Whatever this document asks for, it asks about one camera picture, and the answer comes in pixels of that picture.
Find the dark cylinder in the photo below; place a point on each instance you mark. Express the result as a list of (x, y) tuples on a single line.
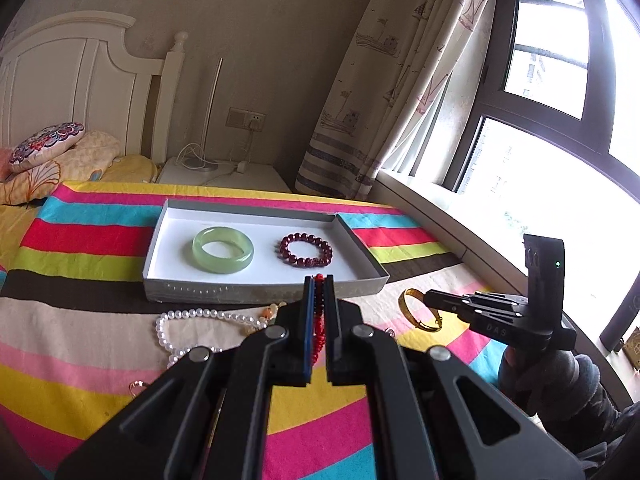
[(620, 320)]

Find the dark window frame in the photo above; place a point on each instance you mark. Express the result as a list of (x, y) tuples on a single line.
[(595, 110)]

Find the white wooden headboard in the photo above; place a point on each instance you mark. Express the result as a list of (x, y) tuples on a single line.
[(75, 85)]

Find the white nightstand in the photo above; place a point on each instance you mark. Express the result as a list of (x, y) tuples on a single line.
[(250, 180)]

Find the grey cardboard box tray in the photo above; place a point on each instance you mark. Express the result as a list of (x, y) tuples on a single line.
[(175, 240)]

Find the embroidered floral cushion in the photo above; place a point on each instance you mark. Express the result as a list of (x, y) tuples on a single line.
[(45, 142)]

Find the green jade bangle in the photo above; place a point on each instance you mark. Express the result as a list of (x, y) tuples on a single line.
[(235, 265)]

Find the wall socket panel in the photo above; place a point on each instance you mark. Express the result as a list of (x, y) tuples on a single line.
[(237, 119)]

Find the wide gold bangle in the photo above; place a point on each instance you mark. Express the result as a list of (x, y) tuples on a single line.
[(411, 316)]

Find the pink floral pillow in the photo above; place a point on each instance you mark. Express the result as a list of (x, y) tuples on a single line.
[(5, 162)]

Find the white lamp pole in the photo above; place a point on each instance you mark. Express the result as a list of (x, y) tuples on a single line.
[(213, 105)]

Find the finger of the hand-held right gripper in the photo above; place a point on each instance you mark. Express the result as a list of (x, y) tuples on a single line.
[(445, 301)]

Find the boat print curtain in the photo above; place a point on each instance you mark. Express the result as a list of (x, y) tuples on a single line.
[(400, 60)]

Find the yellow box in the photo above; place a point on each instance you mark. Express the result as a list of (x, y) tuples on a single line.
[(633, 350)]

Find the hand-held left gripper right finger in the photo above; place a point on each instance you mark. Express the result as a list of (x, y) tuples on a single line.
[(329, 320)]

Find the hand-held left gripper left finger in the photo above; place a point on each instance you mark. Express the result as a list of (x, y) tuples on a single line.
[(309, 320)]

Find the yellow shell print pillow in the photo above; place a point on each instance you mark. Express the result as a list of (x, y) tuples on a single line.
[(85, 157)]

